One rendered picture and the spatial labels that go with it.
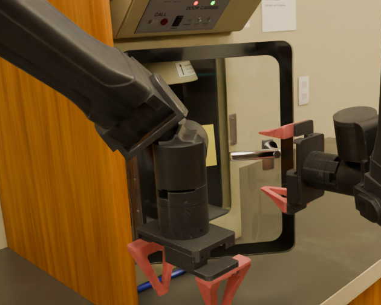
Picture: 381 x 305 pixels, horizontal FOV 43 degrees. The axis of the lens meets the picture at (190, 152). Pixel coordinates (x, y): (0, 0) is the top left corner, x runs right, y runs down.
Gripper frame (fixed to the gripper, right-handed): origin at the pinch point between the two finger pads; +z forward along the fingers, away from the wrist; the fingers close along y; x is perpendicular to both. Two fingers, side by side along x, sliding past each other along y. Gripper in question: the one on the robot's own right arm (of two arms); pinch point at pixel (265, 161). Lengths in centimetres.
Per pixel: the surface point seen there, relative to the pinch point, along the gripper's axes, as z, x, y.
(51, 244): 37.7, 22.2, -17.8
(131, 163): 20.1, 13.0, -0.4
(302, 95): 64, -105, -5
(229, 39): 21.8, -16.3, 19.9
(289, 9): 65, -98, 29
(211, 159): 11.1, 1.8, -0.9
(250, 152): 3.3, 0.0, 1.0
